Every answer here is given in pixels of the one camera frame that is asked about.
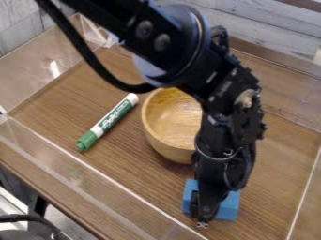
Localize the black cable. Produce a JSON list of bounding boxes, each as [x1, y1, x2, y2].
[[0, 213, 62, 240]]

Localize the clear acrylic tray walls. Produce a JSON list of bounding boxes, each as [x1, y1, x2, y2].
[[0, 1, 321, 240]]

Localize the blue block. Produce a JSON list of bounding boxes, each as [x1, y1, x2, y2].
[[182, 178, 241, 221]]

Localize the clear acrylic corner bracket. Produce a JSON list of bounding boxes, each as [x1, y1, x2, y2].
[[80, 15, 118, 49]]

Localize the green white marker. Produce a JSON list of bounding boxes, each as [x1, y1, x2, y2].
[[76, 93, 139, 151]]

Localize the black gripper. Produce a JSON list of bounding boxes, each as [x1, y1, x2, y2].
[[189, 137, 257, 230]]

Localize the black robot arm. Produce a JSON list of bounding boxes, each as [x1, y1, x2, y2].
[[34, 0, 268, 228]]

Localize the brown wooden bowl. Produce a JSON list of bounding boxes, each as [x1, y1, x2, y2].
[[142, 88, 202, 164]]

